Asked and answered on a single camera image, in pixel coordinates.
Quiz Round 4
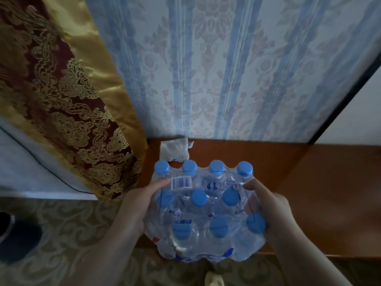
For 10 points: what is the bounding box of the person's left hand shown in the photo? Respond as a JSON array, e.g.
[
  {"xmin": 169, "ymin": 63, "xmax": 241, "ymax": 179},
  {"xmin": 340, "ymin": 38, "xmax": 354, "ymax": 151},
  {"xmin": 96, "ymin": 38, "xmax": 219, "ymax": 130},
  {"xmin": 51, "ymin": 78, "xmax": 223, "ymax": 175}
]
[{"xmin": 115, "ymin": 178, "xmax": 171, "ymax": 238}]

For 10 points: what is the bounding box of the person's right hand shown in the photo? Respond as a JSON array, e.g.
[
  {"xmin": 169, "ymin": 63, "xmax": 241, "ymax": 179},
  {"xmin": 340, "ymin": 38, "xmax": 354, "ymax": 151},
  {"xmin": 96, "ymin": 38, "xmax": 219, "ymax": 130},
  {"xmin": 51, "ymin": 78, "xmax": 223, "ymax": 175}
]
[{"xmin": 242, "ymin": 178, "xmax": 299, "ymax": 239}]

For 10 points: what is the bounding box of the shrink-wrapped pack of water bottles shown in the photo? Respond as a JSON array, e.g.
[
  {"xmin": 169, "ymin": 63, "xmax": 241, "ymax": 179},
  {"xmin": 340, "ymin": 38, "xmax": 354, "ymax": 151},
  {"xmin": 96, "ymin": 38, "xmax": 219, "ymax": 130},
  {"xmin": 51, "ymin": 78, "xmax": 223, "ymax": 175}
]
[{"xmin": 144, "ymin": 159, "xmax": 267, "ymax": 263}]

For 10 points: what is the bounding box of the person's left forearm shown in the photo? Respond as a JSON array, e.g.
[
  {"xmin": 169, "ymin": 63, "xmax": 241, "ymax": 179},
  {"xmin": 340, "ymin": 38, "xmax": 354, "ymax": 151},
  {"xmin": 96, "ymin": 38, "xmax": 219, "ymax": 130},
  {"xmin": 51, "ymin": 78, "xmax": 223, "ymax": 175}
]
[{"xmin": 64, "ymin": 220, "xmax": 143, "ymax": 286}]

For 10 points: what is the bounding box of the person's right forearm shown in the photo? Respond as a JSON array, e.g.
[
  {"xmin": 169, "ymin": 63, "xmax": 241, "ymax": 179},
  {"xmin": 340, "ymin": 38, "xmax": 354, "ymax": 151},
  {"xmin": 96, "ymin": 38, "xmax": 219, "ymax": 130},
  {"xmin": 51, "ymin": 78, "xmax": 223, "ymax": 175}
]
[{"xmin": 266, "ymin": 224, "xmax": 353, "ymax": 286}]

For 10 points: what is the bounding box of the torn white tissue paper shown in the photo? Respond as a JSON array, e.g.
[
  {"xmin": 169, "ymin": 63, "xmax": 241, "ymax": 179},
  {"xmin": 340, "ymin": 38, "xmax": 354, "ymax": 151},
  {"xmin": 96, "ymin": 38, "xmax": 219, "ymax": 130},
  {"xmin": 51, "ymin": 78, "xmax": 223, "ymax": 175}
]
[{"xmin": 160, "ymin": 137, "xmax": 194, "ymax": 163}]

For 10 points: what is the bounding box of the small cream object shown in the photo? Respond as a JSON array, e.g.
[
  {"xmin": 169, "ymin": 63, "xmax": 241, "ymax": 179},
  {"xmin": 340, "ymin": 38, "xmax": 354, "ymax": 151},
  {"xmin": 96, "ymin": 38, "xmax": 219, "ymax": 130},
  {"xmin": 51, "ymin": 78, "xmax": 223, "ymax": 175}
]
[{"xmin": 205, "ymin": 271, "xmax": 224, "ymax": 286}]

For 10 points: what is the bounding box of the maroon and gold patterned curtain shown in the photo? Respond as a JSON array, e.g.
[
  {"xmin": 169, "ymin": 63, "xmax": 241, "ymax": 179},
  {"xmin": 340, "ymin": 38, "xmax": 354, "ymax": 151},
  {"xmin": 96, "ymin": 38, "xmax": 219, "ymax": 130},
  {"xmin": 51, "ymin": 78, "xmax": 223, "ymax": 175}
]
[{"xmin": 0, "ymin": 0, "xmax": 149, "ymax": 202}]

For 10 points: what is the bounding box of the dark shoe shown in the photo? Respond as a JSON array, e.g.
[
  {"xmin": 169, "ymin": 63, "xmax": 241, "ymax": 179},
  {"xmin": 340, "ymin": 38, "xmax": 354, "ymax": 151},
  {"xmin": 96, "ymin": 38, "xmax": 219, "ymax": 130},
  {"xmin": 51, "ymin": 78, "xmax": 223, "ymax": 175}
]
[{"xmin": 0, "ymin": 211, "xmax": 43, "ymax": 263}]

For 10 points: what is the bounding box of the thin black cable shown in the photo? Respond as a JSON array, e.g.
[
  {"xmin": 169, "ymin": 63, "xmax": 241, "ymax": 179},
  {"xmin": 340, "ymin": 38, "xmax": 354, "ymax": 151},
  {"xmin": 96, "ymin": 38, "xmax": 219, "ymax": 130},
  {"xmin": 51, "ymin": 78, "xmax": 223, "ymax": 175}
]
[{"xmin": 0, "ymin": 127, "xmax": 94, "ymax": 195}]

